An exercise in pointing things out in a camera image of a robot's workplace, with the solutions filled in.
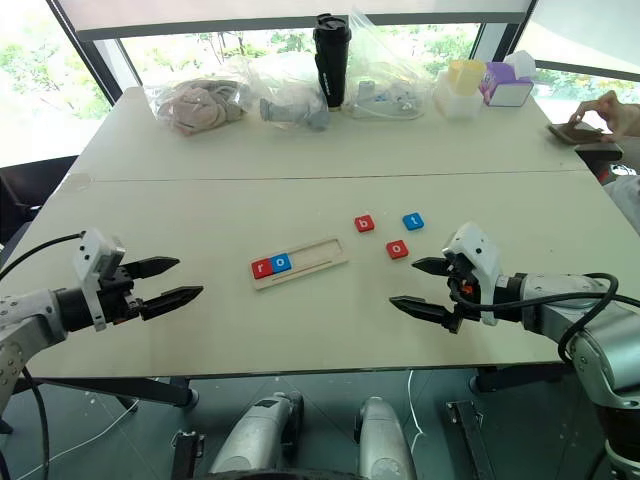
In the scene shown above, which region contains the bystander bare hand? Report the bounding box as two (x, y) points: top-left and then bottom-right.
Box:
(569, 90), (640, 140)

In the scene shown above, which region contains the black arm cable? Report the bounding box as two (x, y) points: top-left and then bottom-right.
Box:
(0, 232), (85, 480)
(451, 272), (622, 362)

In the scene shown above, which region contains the silver rounded robot leg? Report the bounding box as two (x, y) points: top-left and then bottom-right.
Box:
(353, 396), (419, 480)
(206, 391), (306, 477)

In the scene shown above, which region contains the narrow white roller blind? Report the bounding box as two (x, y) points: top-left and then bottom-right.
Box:
(513, 0), (640, 82)

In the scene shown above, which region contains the small black floor bracket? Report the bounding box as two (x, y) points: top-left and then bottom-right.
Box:
(168, 428), (207, 480)

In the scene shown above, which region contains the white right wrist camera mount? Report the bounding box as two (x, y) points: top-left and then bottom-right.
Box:
(441, 221), (504, 327)

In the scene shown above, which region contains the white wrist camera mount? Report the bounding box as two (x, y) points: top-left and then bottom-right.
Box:
(72, 229), (126, 332)
(441, 221), (504, 327)

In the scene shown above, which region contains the bystander grey clothing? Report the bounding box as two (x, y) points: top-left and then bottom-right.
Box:
(601, 174), (640, 232)

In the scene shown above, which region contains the black chair with red detail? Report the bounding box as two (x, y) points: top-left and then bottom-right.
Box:
(574, 143), (640, 187)

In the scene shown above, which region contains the plastic bag with pink plush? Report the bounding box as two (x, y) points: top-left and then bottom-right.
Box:
(149, 74), (250, 138)

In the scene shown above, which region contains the plastic bag with grey object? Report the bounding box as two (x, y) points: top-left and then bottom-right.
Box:
(243, 52), (332, 133)

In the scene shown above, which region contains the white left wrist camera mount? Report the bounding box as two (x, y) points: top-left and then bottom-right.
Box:
(72, 229), (126, 332)

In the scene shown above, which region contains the wooden letter tray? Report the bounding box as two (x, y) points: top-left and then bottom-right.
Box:
(249, 237), (349, 293)

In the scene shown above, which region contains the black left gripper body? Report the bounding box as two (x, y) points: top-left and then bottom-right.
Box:
(97, 264), (147, 327)

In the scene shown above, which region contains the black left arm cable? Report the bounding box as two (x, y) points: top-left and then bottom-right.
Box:
(0, 232), (85, 480)

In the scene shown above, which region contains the white plastic container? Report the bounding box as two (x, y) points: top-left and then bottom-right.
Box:
(432, 71), (483, 122)

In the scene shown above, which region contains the clear bag with white cables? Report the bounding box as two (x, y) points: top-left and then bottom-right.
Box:
(341, 6), (442, 122)

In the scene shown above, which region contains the black travel tumbler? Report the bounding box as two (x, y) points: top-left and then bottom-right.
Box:
(312, 13), (353, 110)

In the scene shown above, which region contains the black metal floor bracket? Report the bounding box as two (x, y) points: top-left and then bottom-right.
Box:
(443, 398), (502, 480)

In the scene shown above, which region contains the black office chair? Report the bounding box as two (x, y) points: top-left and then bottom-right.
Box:
(0, 155), (80, 247)

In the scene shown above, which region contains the wide white roller blind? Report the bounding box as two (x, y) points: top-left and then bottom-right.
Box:
(52, 0), (539, 32)

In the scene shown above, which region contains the black table leg frame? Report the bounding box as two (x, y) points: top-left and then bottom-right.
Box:
(27, 376), (200, 412)
(468, 363), (572, 395)

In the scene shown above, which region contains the white floor cable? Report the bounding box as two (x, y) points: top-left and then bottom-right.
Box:
(406, 369), (427, 437)

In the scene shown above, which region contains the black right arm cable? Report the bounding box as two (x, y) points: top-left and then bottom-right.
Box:
(451, 272), (622, 362)

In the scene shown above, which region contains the dark smartphone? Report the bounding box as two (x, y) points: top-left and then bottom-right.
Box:
(545, 121), (618, 147)

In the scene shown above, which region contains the dark window frame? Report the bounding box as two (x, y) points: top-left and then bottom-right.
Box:
(46, 0), (640, 107)

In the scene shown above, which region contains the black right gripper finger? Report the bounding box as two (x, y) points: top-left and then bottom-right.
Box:
(388, 295), (461, 336)
(410, 256), (454, 277)

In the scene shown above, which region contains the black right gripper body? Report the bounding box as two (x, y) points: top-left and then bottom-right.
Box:
(444, 251), (483, 317)

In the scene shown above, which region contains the purple tissue box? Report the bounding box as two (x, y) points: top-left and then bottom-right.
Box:
(478, 51), (538, 109)

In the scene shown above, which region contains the yellow plastic cup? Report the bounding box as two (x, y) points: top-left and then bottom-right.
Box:
(446, 59), (488, 97)

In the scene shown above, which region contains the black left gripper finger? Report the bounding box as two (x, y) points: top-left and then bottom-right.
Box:
(139, 285), (205, 322)
(123, 255), (182, 281)

